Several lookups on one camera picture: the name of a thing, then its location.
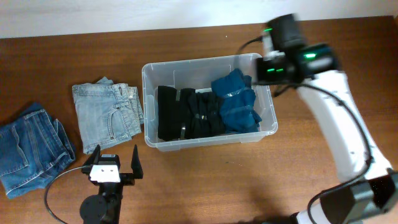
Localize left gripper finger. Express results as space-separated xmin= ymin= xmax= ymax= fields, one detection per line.
xmin=131 ymin=144 xmax=144 ymax=179
xmin=83 ymin=144 xmax=101 ymax=166

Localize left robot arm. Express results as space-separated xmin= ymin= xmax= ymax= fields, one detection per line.
xmin=80 ymin=146 xmax=144 ymax=224

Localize light blue jeans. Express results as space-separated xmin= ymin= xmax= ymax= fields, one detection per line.
xmin=72 ymin=77 xmax=144 ymax=154

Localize clear plastic storage bin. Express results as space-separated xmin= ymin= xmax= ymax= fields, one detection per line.
xmin=142 ymin=55 xmax=278 ymax=152

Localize teal blue taped cloth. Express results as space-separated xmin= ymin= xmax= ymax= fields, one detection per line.
xmin=211 ymin=68 xmax=262 ymax=133

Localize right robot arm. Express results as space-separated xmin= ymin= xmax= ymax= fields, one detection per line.
xmin=256 ymin=14 xmax=397 ymax=223

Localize black taped cloth bundle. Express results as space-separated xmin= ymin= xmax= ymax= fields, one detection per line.
xmin=185 ymin=92 xmax=226 ymax=139

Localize dark blue folded jeans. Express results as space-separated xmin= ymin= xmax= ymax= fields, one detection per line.
xmin=1 ymin=103 xmax=76 ymax=199

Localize black folded garment in bin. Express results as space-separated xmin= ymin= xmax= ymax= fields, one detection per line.
xmin=158 ymin=86 xmax=195 ymax=141

